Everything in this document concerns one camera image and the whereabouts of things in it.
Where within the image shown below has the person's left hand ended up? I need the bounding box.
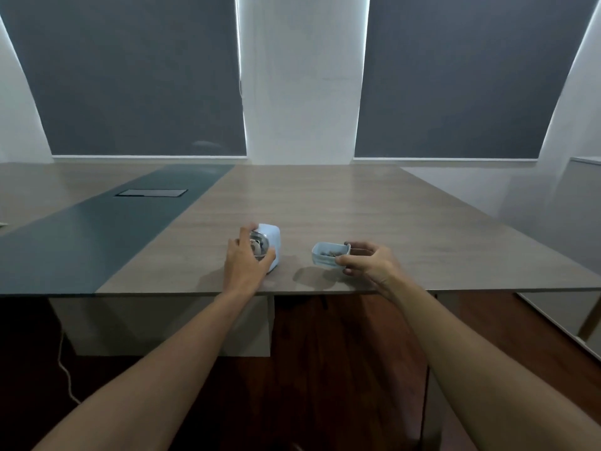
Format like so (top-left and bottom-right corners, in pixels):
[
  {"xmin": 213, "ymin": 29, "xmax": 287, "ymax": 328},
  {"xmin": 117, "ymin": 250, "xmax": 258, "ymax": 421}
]
[{"xmin": 223, "ymin": 224, "xmax": 278, "ymax": 297}]

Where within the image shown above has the person's right hand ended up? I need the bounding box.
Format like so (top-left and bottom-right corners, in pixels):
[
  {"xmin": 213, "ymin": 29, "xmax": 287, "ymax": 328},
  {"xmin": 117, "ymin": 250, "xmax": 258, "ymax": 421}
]
[{"xmin": 336, "ymin": 241, "xmax": 405, "ymax": 297}]

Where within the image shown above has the light blue pencil sharpener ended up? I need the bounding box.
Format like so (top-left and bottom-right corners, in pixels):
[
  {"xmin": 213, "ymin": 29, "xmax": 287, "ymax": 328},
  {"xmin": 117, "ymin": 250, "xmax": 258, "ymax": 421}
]
[{"xmin": 247, "ymin": 223, "xmax": 283, "ymax": 273}]

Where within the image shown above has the small light blue tray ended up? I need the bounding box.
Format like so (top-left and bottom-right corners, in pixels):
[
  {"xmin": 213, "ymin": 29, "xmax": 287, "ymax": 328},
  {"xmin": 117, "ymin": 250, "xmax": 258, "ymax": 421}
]
[{"xmin": 311, "ymin": 242, "xmax": 352, "ymax": 269}]

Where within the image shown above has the person's left forearm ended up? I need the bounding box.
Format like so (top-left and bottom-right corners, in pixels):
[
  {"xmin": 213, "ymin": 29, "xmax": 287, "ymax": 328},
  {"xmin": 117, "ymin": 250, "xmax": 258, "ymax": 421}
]
[{"xmin": 29, "ymin": 284, "xmax": 263, "ymax": 451}]

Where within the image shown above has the person's right forearm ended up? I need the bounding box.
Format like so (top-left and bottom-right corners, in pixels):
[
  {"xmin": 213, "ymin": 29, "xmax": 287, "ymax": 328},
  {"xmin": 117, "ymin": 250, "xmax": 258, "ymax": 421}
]
[{"xmin": 376, "ymin": 281, "xmax": 601, "ymax": 451}]

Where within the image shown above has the grey roller blind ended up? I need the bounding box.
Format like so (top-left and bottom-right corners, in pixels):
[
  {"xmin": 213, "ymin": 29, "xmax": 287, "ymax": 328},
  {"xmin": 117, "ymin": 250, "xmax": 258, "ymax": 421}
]
[
  {"xmin": 0, "ymin": 0, "xmax": 249, "ymax": 158},
  {"xmin": 353, "ymin": 0, "xmax": 601, "ymax": 162}
]

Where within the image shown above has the white side cabinet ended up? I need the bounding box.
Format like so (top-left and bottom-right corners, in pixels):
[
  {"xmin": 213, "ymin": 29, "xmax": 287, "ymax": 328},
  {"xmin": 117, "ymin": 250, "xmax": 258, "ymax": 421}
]
[{"xmin": 514, "ymin": 157, "xmax": 601, "ymax": 361}]

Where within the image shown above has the black table cable hatch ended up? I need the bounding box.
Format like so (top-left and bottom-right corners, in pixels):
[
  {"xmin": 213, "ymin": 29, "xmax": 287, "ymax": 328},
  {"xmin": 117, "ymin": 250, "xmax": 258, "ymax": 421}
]
[{"xmin": 115, "ymin": 189, "xmax": 188, "ymax": 198}]

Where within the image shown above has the white cable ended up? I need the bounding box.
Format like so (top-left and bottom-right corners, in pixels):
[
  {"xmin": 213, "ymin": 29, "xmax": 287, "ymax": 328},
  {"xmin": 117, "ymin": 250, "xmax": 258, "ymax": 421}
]
[{"xmin": 55, "ymin": 321, "xmax": 83, "ymax": 405}]

